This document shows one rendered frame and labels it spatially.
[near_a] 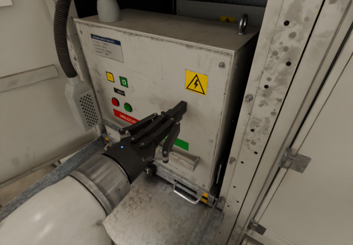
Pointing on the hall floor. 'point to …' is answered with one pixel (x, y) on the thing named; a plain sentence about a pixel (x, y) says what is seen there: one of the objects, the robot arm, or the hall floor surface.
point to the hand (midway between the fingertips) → (176, 112)
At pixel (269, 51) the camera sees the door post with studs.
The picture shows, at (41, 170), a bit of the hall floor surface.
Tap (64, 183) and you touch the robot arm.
